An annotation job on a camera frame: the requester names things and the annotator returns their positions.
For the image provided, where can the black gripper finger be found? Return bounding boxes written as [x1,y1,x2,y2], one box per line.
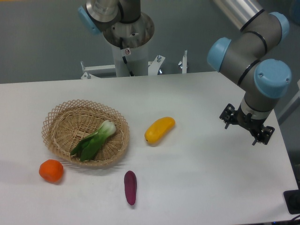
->
[252,125,275,145]
[219,104,237,129]

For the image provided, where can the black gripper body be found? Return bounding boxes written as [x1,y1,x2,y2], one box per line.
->
[235,108,266,136]

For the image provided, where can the green bok choy vegetable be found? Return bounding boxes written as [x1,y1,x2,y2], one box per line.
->
[70,120,116,162]

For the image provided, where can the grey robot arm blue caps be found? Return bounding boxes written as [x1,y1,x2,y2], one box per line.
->
[78,0,292,144]

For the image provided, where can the woven wicker basket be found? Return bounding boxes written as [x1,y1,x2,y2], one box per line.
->
[42,99,129,167]

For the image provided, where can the black device at table edge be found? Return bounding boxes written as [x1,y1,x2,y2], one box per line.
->
[283,189,300,215]

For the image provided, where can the yellow mango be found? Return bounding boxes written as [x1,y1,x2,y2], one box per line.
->
[144,117,176,144]

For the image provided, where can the purple sweet potato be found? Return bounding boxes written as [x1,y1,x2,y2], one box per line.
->
[124,171,137,205]

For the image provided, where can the orange fruit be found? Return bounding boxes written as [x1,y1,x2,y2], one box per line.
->
[39,159,64,183]

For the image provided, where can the white metal base frame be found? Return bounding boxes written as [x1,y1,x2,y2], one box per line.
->
[81,50,188,79]

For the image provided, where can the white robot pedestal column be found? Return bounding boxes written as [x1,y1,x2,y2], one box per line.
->
[103,13,155,77]

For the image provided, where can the black cable on pedestal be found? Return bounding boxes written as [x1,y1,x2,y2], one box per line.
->
[119,37,135,77]

